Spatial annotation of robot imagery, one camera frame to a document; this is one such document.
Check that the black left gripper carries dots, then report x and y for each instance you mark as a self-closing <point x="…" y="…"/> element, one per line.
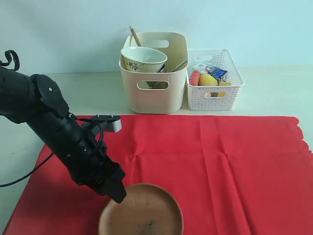
<point x="82" y="152"/>

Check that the brown wooden plate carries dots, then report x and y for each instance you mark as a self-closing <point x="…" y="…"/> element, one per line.
<point x="147" y="209"/>

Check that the red tablecloth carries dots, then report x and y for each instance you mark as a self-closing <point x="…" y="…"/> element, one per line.
<point x="230" y="176"/>

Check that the white ceramic floral bowl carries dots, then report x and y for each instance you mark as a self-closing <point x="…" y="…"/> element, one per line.
<point x="143" y="59"/>

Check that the red grilled sausage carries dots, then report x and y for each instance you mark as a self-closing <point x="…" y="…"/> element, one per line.
<point x="194" y="78"/>

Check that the steel table knife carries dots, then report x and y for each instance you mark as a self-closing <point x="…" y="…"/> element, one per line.
<point x="179" y="66"/>

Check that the yellow lemon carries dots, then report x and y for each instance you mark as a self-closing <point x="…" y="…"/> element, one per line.
<point x="207" y="80"/>

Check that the yellow cheese wedge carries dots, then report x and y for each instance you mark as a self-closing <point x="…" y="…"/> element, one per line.
<point x="222" y="94"/>

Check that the blue white milk carton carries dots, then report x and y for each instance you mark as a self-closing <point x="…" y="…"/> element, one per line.
<point x="215" y="71"/>

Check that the dark wooden spoon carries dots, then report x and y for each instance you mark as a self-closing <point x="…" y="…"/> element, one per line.
<point x="154" y="85"/>

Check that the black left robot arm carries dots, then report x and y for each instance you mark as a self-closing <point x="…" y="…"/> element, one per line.
<point x="23" y="97"/>

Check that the cream plastic storage bin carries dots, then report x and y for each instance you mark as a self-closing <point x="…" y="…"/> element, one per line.
<point x="158" y="101"/>

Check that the white perforated plastic basket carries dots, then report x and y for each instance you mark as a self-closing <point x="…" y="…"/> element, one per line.
<point x="222" y="58"/>

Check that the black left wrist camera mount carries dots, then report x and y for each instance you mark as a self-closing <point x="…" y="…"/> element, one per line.
<point x="103" y="123"/>

